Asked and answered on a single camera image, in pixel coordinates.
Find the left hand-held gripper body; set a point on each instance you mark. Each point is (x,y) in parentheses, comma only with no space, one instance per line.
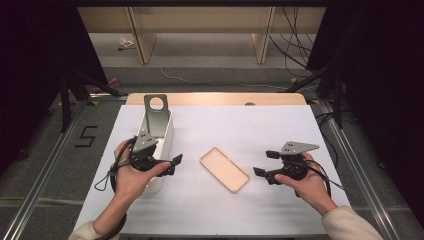
(144,143)

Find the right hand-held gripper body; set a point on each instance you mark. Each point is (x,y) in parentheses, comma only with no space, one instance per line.
(295,166)

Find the white rectangular storage box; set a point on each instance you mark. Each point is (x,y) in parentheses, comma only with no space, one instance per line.
(168,133)

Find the beige phone case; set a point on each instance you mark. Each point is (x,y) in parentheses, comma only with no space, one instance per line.
(225,170)

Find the person's right hand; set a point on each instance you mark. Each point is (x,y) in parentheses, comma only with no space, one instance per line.
(313,190)

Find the person's left hand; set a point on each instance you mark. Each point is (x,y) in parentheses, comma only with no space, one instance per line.
(130,183)

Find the white table mat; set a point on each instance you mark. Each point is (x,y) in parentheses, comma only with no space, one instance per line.
(216,126)

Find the dark table grommet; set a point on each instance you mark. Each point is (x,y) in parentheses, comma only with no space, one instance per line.
(250,104)

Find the pink object on floor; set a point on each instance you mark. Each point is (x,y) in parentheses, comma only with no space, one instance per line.
(113,81)

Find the yellow tape piece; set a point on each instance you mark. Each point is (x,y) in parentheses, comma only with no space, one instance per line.
(293,80)

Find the black tripod stand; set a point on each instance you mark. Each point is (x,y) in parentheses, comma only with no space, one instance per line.
(65,106)
(338,100)

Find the crumpled white paper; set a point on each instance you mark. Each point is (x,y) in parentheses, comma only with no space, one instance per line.
(125,43)

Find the black curtain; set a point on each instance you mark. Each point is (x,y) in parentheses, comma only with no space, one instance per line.
(33,66)
(383,66)

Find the long wooden desk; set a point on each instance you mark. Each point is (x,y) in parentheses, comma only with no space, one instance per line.
(200,20)

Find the aluminium floor rail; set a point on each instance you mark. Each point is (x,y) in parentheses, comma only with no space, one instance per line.
(363,186)
(36,190)

